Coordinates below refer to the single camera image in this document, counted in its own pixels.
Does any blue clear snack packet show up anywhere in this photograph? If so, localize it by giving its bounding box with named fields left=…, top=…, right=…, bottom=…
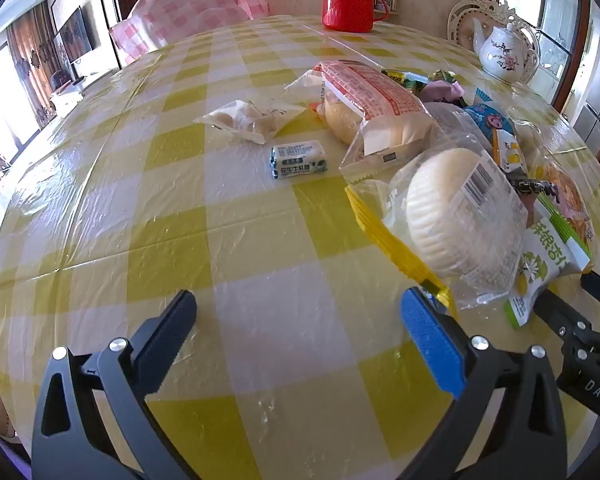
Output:
left=427, top=101, right=518, bottom=148

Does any yellow checked tablecloth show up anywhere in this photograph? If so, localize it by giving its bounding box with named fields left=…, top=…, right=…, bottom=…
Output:
left=0, top=14, right=600, bottom=480

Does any white ornate chair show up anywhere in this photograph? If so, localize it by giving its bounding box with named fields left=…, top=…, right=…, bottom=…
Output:
left=447, top=0, right=543, bottom=61

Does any flat screen television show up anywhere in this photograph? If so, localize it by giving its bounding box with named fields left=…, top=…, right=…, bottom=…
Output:
left=55, top=7, right=93, bottom=68

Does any red print bread packet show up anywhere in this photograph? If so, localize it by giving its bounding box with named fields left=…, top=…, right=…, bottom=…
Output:
left=285, top=59, right=443, bottom=173

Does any white floral teapot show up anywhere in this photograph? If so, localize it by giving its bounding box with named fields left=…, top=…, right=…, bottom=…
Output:
left=472, top=16, right=540, bottom=83

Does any black snack packet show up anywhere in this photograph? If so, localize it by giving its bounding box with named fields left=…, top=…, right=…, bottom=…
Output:
left=507, top=176, right=561, bottom=198

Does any clear pastry packet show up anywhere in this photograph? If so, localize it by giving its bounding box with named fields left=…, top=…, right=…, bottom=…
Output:
left=193, top=100, right=307, bottom=146

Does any glass paned door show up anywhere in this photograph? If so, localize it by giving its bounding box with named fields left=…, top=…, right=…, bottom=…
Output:
left=500, top=0, right=592, bottom=106

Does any green white snack packet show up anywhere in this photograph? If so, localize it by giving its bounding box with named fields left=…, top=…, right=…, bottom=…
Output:
left=502, top=200, right=592, bottom=330

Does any orange cracker packet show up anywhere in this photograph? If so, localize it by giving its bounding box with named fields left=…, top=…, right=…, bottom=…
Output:
left=527, top=155, right=597, bottom=256

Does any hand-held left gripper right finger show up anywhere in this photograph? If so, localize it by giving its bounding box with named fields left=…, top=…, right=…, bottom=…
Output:
left=400, top=286, right=570, bottom=480

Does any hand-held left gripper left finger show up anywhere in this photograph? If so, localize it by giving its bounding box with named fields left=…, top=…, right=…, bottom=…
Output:
left=31, top=289, right=199, bottom=480

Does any pink checked cushion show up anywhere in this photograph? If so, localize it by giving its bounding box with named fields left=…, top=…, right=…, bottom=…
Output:
left=109, top=0, right=271, bottom=68

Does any white yellow lemon packet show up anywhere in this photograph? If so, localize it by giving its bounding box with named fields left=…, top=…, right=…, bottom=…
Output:
left=490, top=127, right=526, bottom=173

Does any blue white candy packet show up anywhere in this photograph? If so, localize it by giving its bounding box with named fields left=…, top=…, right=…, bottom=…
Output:
left=270, top=140, right=329, bottom=181

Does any brown patterned curtain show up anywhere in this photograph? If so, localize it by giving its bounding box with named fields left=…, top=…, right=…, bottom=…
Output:
left=7, top=2, right=63, bottom=126

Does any round white cake packet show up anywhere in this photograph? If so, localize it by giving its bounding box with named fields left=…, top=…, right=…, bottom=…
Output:
left=345, top=147, right=531, bottom=311

